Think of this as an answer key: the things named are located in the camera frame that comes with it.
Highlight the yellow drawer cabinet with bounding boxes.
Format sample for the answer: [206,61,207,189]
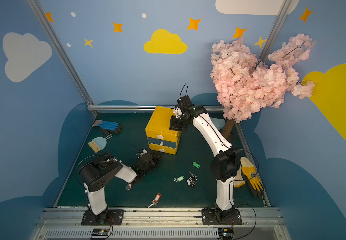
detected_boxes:
[145,107,181,155]

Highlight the key with red tag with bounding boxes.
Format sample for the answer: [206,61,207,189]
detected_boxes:
[148,193,161,208]

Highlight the key with green tag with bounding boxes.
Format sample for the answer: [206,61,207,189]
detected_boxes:
[192,162,200,169]

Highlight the key with black fob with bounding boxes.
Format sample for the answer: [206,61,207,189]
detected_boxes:
[188,171,198,188]

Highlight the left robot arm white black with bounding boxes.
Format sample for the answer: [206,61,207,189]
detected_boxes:
[78,150,161,226]

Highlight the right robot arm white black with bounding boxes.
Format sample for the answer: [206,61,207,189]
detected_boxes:
[170,96,243,223]

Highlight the light blue dustpan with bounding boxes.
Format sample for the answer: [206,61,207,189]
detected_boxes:
[211,118,226,130]

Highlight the blue black work glove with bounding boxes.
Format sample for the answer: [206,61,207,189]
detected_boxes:
[92,120,123,135]

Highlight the small blue hand brush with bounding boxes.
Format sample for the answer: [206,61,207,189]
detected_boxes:
[88,135,113,153]

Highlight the pink cherry blossom tree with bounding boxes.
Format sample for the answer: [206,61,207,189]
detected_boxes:
[210,34,316,138]

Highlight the yellow work glove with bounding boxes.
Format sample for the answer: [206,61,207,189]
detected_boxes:
[240,157,264,199]

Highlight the left controller board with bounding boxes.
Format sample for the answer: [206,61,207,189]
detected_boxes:
[91,228,110,240]

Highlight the controller board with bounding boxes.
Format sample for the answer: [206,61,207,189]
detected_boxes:
[91,228,110,240]
[218,228,234,240]

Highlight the right controller board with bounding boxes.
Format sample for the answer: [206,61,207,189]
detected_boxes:
[218,228,234,240]

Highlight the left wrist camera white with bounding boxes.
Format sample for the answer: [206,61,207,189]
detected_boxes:
[139,149,148,157]

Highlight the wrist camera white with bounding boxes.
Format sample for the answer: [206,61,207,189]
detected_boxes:
[173,105,182,118]
[139,149,148,157]

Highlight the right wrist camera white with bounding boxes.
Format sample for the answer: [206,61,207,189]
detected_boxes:
[173,105,182,118]

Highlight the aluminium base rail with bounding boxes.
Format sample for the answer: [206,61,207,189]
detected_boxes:
[30,207,291,240]

